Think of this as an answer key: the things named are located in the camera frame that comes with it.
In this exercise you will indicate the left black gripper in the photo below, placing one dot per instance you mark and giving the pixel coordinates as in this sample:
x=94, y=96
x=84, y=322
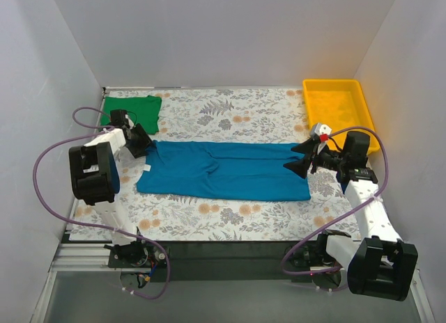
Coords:
x=133, y=138

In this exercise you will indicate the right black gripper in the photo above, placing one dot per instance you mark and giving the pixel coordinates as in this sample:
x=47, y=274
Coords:
x=314, y=157

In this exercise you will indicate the blue t shirt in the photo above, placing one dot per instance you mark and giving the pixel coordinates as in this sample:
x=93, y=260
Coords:
x=227, y=171

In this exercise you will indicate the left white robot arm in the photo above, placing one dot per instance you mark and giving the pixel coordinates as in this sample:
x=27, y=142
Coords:
x=95, y=180

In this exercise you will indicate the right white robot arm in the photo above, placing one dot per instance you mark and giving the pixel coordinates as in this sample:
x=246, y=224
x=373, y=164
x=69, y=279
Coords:
x=362, y=189

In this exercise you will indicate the folded green t shirt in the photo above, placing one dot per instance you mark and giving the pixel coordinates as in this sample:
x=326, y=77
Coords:
x=145, y=110

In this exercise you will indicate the floral table mat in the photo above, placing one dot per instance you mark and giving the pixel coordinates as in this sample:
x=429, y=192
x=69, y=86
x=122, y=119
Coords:
x=259, y=115

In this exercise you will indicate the yellow plastic bin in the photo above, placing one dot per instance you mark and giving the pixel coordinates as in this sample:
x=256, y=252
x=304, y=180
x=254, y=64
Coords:
x=338, y=103

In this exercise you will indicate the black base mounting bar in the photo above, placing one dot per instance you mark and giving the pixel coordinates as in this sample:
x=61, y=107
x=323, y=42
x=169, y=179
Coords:
x=249, y=261

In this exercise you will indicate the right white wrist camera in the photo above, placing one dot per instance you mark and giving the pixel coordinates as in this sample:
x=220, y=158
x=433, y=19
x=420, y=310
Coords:
x=320, y=133

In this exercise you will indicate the aluminium frame rail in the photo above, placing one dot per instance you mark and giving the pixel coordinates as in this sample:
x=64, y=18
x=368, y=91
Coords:
x=82, y=257

